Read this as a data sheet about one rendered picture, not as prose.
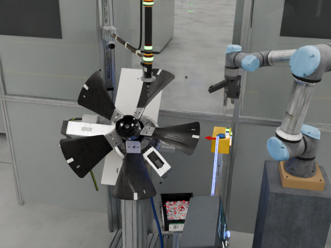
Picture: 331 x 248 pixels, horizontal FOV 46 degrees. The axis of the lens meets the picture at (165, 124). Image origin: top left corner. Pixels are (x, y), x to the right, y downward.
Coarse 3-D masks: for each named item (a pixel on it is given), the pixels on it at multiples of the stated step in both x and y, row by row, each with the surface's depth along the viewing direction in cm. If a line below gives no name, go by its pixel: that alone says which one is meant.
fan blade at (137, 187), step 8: (128, 160) 189; (136, 160) 192; (128, 168) 189; (136, 168) 191; (144, 168) 194; (120, 176) 186; (128, 176) 188; (136, 176) 190; (144, 176) 193; (120, 184) 186; (128, 184) 187; (136, 184) 189; (144, 184) 191; (152, 184) 194; (112, 192) 184; (120, 192) 185; (128, 192) 187; (136, 192) 188; (152, 192) 192
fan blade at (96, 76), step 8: (96, 72) 201; (88, 80) 204; (96, 80) 201; (88, 88) 204; (96, 88) 201; (104, 88) 199; (80, 96) 208; (88, 96) 206; (96, 96) 202; (104, 96) 199; (80, 104) 210; (88, 104) 207; (96, 104) 204; (104, 104) 200; (112, 104) 197; (96, 112) 207; (104, 112) 203; (112, 112) 199
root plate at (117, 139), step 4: (112, 132) 195; (108, 136) 195; (112, 136) 196; (116, 136) 197; (108, 140) 196; (112, 140) 197; (116, 140) 198; (120, 140) 198; (112, 144) 198; (116, 144) 199
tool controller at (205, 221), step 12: (192, 204) 133; (204, 204) 132; (216, 204) 130; (192, 216) 127; (204, 216) 126; (216, 216) 124; (192, 228) 121; (204, 228) 120; (216, 228) 119; (180, 240) 118; (192, 240) 116; (204, 240) 115; (216, 240) 116; (228, 240) 137
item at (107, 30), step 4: (104, 28) 228; (108, 28) 229; (112, 28) 229; (104, 32) 228; (108, 32) 226; (112, 32) 227; (116, 32) 228; (104, 36) 229; (108, 36) 227; (108, 40) 228; (112, 40) 229
